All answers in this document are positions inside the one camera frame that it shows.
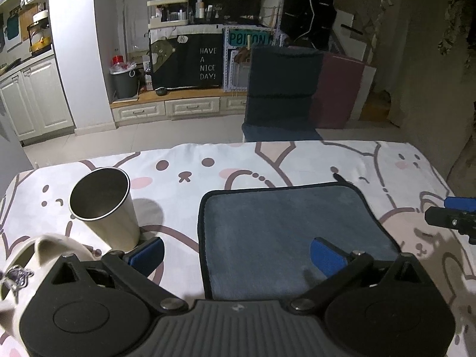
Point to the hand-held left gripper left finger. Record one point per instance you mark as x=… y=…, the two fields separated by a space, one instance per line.
x=147 y=256

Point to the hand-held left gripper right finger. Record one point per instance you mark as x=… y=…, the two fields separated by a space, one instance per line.
x=328 y=256

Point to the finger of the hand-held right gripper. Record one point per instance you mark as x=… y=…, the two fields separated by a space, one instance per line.
x=448 y=217
x=460 y=202

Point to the grey towel with black trim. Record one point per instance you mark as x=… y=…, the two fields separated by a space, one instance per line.
x=282 y=227

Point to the stainless steel cup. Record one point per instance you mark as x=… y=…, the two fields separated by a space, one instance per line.
x=111 y=212

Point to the white ceramic cat-ear mug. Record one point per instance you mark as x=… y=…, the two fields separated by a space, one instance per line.
x=37 y=260

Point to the rabbit printed tablecloth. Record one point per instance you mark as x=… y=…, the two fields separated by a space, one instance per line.
x=208 y=163

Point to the metal charm on mug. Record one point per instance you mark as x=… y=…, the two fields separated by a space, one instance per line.
x=15 y=277

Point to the white board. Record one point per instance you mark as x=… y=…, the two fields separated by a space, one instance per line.
x=366 y=89

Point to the low white drawer cabinet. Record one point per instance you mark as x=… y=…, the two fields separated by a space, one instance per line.
x=186 y=108

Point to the small black object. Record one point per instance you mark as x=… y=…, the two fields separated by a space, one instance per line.
x=161 y=90

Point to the maroon board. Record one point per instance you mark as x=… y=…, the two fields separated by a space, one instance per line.
x=336 y=89

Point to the grey trash bin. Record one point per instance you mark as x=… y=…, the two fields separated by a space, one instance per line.
x=124 y=83

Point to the dark padded chair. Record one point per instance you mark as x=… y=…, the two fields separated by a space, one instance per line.
x=282 y=81

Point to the white kitchen cabinet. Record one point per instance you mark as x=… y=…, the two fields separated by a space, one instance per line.
x=37 y=100

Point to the black printed cover cloth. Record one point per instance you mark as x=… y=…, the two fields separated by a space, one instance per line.
x=186 y=63

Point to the teal lettered sign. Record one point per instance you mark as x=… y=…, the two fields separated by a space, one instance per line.
x=249 y=39

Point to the glass countertop appliance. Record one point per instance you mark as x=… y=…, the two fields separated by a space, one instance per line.
x=39 y=35

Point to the cream shelf organiser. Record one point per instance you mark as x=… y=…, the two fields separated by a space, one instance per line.
x=167 y=11

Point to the black hanging jacket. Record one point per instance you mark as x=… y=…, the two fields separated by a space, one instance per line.
x=308 y=7

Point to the white bottle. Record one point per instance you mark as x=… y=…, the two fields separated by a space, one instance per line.
x=201 y=8

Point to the teal oven mitt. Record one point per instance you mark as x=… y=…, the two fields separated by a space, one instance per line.
x=12 y=26

